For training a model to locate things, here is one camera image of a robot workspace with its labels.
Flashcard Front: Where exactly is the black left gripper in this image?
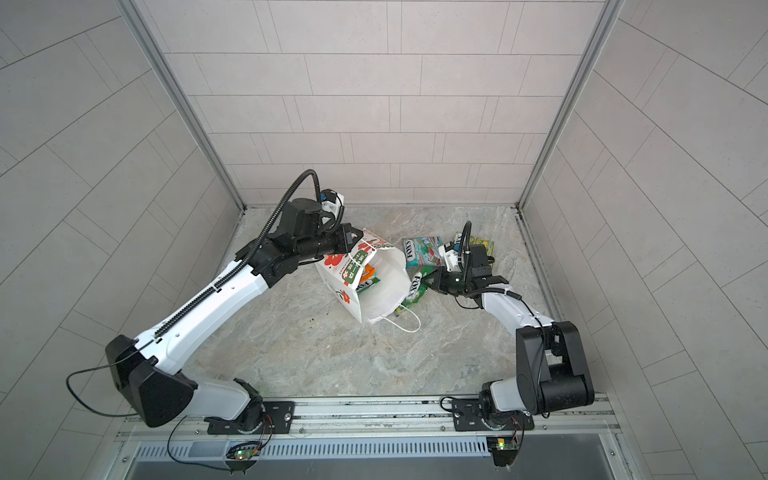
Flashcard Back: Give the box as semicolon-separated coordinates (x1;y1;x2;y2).
292;223;366;264

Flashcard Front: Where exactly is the yellow green Fox's candy packet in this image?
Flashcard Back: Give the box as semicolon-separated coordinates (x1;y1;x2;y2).
454;232;495;257

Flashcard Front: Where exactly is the teal Fox's candy packet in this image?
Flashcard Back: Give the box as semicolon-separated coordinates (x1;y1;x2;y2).
403;236;444;268

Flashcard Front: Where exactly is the white floral paper bag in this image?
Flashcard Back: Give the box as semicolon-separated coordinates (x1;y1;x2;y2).
316;229;419;334

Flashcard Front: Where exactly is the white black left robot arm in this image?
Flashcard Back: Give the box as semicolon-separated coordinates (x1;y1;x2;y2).
105;223;364;433

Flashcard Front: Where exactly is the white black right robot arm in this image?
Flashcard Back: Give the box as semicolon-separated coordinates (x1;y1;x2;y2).
425;267;595;430

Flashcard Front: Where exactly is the orange snack packet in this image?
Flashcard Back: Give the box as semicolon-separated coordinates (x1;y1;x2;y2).
356;265;380;292

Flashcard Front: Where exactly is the right circuit board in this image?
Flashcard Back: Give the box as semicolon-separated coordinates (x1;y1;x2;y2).
486;437;520;468

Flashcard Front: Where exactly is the circuit board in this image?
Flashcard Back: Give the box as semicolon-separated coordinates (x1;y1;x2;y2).
486;437;520;468
225;441;262;461

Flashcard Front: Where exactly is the left circuit board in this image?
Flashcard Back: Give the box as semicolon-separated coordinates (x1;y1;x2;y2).
225;441;262;461

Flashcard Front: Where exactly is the left corner aluminium profile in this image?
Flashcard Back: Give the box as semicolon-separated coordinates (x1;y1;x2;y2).
115;0;246;213

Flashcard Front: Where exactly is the corner aluminium profile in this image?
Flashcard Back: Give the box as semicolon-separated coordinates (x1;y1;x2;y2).
516;0;623;212
115;0;246;213

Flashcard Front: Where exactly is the right corner aluminium profile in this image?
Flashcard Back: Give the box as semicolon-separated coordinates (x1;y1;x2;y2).
516;0;623;212

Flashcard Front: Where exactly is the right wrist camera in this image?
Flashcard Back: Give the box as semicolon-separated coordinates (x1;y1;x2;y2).
439;237;493;278

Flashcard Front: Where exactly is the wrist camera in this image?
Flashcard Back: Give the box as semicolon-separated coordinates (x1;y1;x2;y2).
275;188;346;235
439;237;493;278

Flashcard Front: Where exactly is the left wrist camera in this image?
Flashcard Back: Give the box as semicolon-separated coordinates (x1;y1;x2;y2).
275;188;346;235

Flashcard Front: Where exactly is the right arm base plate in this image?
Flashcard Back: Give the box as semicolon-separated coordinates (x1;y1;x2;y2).
440;397;535;432

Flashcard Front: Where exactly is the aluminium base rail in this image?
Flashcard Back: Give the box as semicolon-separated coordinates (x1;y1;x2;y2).
110;394;621;444

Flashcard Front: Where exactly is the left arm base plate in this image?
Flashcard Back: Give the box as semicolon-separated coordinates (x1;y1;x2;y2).
204;401;296;435

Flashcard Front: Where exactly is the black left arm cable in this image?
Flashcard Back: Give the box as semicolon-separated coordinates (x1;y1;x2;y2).
65;353;145;419

